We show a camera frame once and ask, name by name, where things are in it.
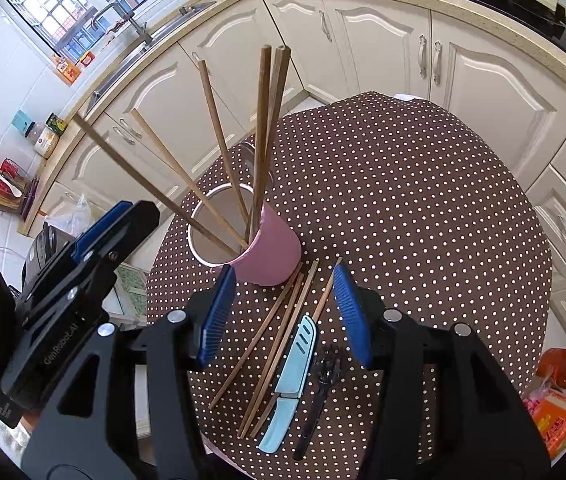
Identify purple stand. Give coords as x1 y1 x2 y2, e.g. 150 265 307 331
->
20 176 41 223

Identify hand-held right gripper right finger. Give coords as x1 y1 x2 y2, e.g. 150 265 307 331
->
332 262 551 480

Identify barred kitchen window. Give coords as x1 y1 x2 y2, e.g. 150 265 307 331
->
0 0 171 58

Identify brown polka-dot tablecloth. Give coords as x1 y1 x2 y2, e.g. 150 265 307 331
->
145 91 554 461

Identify white plastic bag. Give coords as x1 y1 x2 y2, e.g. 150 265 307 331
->
43 192 96 241

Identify wooden chopstick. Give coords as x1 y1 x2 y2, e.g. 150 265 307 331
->
198 60 251 221
250 256 344 438
237 271 310 438
263 46 292 211
208 262 305 411
72 112 240 258
243 260 321 438
250 45 273 246
130 108 249 248

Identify orange snack packet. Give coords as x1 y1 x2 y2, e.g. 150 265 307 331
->
530 390 566 461

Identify steel faucet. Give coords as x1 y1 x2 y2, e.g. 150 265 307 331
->
90 2 154 48

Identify light blue knife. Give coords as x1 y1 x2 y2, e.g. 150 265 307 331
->
258 315 318 453

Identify light blue box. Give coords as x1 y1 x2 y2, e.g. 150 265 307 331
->
11 110 34 136

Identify red cutlery holder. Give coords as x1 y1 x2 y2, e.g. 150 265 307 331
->
0 157 28 196

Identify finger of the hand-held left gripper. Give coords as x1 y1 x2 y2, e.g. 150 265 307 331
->
23 201 134 306
18 200 162 328

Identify white plastic spoon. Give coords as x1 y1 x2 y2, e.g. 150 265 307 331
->
0 172 21 198

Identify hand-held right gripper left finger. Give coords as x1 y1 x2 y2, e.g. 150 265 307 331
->
20 262 239 480

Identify steel double sink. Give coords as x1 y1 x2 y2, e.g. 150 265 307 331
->
83 0 216 106

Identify orange plastic bottle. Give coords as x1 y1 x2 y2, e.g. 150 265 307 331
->
536 347 566 392

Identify pink packet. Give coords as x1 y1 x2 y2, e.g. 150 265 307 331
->
520 382 549 416

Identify pink cup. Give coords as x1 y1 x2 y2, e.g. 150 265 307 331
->
186 183 303 287

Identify cream base cabinets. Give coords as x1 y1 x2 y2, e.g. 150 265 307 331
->
38 0 566 351

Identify black fork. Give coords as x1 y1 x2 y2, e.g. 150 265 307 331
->
293 344 341 461

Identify white label glass jar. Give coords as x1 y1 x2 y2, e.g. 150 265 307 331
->
30 127 61 158

